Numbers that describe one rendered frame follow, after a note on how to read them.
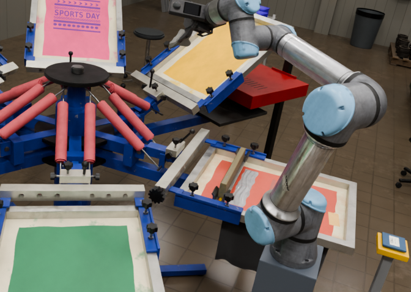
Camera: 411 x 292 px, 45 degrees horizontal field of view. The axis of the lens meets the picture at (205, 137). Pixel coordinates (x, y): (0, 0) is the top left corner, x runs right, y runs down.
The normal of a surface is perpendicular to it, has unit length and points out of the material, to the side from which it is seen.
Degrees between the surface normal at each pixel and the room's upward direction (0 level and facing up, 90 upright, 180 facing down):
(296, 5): 90
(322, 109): 83
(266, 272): 90
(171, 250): 0
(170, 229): 0
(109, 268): 0
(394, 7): 90
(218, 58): 32
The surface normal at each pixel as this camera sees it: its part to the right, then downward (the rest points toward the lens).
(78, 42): 0.25, -0.51
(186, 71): -0.26, -0.65
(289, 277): -0.33, 0.37
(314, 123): -0.77, 0.05
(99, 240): 0.15, -0.89
